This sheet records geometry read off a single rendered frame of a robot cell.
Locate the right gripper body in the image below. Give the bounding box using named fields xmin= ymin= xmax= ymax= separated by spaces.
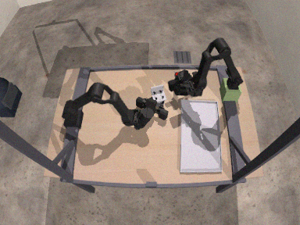
xmin=168 ymin=71 xmax=197 ymax=92

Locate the grey metal bracket with holes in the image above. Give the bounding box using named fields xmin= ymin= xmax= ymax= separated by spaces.
xmin=151 ymin=85 xmax=167 ymax=102

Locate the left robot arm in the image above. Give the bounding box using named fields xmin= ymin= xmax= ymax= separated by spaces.
xmin=62 ymin=82 xmax=157 ymax=130

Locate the white shallow rectangular tray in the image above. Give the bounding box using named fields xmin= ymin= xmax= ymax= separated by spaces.
xmin=180 ymin=99 xmax=222 ymax=173

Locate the grey rectangular table frame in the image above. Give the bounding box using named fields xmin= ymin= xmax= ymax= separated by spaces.
xmin=61 ymin=65 xmax=245 ymax=188

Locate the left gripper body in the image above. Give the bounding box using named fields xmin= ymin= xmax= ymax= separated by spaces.
xmin=136 ymin=97 xmax=168 ymax=120

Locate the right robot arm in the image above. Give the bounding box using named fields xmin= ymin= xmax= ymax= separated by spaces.
xmin=174 ymin=37 xmax=243 ymax=97

